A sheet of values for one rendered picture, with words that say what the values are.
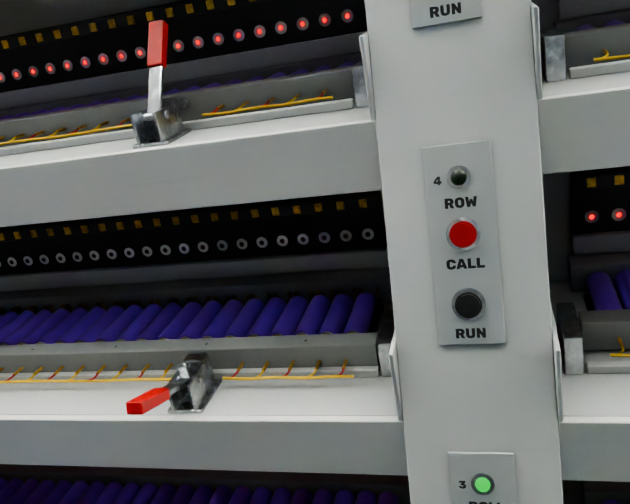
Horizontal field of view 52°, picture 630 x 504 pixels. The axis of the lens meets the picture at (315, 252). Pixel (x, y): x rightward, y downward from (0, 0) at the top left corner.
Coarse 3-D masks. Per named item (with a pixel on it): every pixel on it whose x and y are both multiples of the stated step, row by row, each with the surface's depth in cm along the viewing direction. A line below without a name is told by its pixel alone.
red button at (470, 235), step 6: (462, 222) 38; (468, 222) 38; (456, 228) 38; (462, 228) 38; (468, 228) 38; (474, 228) 38; (450, 234) 39; (456, 234) 38; (462, 234) 38; (468, 234) 38; (474, 234) 38; (456, 240) 38; (462, 240) 38; (468, 240) 38; (474, 240) 38; (462, 246) 39; (468, 246) 38
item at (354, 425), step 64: (320, 256) 60; (384, 256) 58; (384, 320) 48; (0, 384) 56; (64, 384) 54; (128, 384) 52; (256, 384) 49; (320, 384) 47; (384, 384) 46; (0, 448) 52; (64, 448) 50; (128, 448) 48; (192, 448) 47; (256, 448) 45; (320, 448) 44; (384, 448) 43
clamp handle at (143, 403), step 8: (184, 368) 47; (184, 376) 47; (168, 384) 46; (176, 384) 45; (184, 384) 46; (152, 392) 43; (160, 392) 43; (168, 392) 44; (136, 400) 41; (144, 400) 41; (152, 400) 42; (160, 400) 42; (128, 408) 41; (136, 408) 40; (144, 408) 41; (152, 408) 41
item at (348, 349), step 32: (0, 352) 56; (32, 352) 55; (64, 352) 54; (96, 352) 53; (128, 352) 52; (160, 352) 51; (192, 352) 50; (224, 352) 50; (256, 352) 49; (288, 352) 48; (320, 352) 48; (352, 352) 47
